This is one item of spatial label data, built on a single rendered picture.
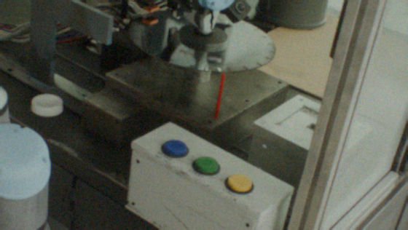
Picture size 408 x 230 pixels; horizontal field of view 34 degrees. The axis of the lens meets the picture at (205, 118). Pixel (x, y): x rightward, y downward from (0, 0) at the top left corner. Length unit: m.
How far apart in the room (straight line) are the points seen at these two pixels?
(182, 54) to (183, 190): 0.36
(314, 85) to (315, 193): 0.82
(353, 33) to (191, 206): 0.42
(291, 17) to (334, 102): 1.19
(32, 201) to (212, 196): 0.30
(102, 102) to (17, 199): 0.50
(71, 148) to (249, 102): 0.40
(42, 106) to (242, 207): 0.62
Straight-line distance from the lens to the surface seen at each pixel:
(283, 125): 1.35
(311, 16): 2.21
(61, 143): 1.47
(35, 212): 1.07
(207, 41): 1.49
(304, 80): 1.89
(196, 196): 1.17
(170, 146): 1.20
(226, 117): 1.43
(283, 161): 1.33
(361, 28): 0.96
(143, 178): 1.24
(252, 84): 1.59
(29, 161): 1.03
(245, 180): 1.15
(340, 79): 1.00
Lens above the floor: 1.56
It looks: 30 degrees down
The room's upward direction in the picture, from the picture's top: 10 degrees clockwise
